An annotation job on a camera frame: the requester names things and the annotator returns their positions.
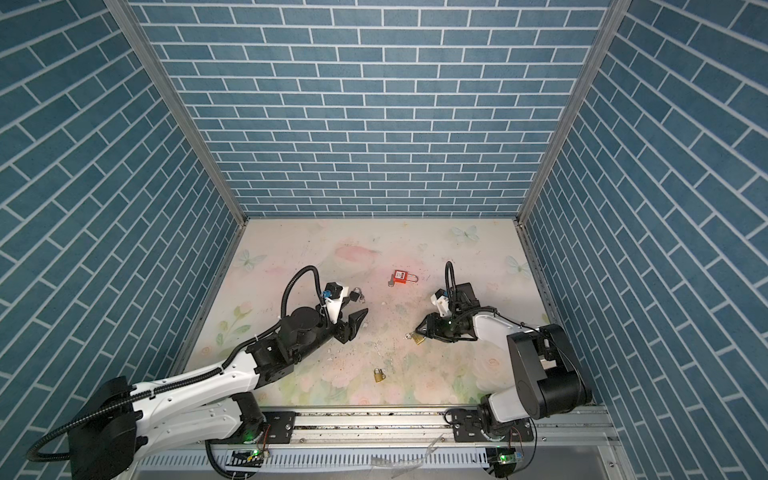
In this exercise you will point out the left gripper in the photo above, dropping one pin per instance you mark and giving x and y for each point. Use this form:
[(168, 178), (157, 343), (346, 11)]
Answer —
[(348, 331)]

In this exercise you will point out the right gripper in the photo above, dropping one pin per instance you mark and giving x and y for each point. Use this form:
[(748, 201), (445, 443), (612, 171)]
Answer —
[(434, 327)]

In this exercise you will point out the large brass padlock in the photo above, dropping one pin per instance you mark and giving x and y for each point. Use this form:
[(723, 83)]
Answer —
[(416, 337)]

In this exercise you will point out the black padlock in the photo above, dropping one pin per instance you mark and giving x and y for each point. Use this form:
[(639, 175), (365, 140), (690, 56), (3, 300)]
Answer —
[(356, 295)]

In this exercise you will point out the red padlock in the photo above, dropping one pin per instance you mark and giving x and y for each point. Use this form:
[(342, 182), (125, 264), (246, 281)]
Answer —
[(402, 277)]

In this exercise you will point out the small brass padlock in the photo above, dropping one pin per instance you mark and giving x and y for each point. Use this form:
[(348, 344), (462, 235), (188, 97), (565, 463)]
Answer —
[(379, 375)]

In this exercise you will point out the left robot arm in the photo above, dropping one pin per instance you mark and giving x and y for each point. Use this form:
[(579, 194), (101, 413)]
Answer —
[(122, 423)]

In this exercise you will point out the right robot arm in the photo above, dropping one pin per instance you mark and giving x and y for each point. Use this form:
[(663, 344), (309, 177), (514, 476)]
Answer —
[(546, 373)]

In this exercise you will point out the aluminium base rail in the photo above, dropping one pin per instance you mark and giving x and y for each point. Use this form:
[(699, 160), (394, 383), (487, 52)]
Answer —
[(319, 440)]

